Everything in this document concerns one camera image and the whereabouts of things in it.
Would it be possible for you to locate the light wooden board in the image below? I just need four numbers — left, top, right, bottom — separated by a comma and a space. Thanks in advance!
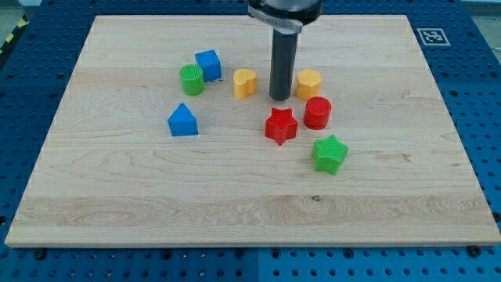
5, 15, 500, 248

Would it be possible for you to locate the red cylinder block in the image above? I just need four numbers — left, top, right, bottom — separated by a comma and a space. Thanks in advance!
303, 96, 332, 130

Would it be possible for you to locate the green cylinder block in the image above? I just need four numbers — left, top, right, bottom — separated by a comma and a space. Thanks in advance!
180, 64, 205, 96

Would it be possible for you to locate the white fiducial marker tag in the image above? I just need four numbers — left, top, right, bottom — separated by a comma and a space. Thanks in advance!
417, 27, 450, 46

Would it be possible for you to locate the yellow hexagon block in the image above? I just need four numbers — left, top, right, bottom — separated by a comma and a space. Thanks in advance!
296, 69, 322, 100

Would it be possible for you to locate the green star block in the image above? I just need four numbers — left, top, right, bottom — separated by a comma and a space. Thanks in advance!
312, 135, 349, 175

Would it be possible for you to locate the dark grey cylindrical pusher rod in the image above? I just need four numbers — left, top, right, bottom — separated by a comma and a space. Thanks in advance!
269, 29, 298, 101

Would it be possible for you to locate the yellow heart block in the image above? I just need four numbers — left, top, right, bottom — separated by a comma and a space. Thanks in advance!
233, 69, 258, 99

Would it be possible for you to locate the blue triangle block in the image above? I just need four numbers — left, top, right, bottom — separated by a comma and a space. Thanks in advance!
168, 103, 199, 137

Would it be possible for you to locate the red star block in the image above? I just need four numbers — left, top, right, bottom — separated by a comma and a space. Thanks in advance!
265, 107, 298, 146

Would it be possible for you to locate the blue cube block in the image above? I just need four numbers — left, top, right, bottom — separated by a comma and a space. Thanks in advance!
195, 49, 222, 81

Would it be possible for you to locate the yellow black hazard tape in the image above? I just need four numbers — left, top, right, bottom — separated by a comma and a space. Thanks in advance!
1, 14, 29, 56

